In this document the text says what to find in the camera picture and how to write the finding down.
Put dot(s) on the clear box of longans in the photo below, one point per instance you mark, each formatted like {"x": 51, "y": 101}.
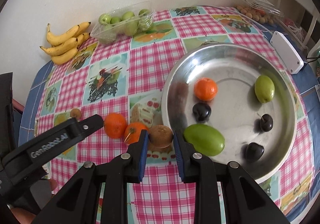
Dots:
{"x": 261, "y": 11}

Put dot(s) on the orange tangerine with stem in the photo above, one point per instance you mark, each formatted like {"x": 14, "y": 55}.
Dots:
{"x": 132, "y": 132}

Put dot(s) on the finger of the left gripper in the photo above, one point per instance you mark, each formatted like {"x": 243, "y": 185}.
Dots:
{"x": 90, "y": 125}

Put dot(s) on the large green mango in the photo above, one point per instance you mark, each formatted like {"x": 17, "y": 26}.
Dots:
{"x": 205, "y": 139}

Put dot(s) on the plastic tray of green fruits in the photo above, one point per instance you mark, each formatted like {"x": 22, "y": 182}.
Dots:
{"x": 127, "y": 21}

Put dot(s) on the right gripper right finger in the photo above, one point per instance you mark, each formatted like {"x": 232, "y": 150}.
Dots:
{"x": 220, "y": 188}

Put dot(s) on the checkered fruit-print tablecloth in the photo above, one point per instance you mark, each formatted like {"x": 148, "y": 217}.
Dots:
{"x": 162, "y": 197}

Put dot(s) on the small green mango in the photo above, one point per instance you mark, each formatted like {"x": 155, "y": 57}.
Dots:
{"x": 264, "y": 89}

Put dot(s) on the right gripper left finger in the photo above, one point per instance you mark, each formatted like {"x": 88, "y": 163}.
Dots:
{"x": 98, "y": 190}

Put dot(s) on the white shelf furniture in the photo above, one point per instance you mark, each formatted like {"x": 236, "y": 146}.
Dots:
{"x": 300, "y": 1}

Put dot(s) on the yellow banana bunch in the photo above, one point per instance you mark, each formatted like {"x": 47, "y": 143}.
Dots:
{"x": 64, "y": 47}

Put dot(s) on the white plastic box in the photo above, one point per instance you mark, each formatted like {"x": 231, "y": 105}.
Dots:
{"x": 287, "y": 52}

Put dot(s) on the brown kiwi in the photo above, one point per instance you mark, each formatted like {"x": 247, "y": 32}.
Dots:
{"x": 160, "y": 136}
{"x": 75, "y": 113}

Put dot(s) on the silver metal plate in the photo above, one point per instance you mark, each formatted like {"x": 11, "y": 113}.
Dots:
{"x": 235, "y": 108}

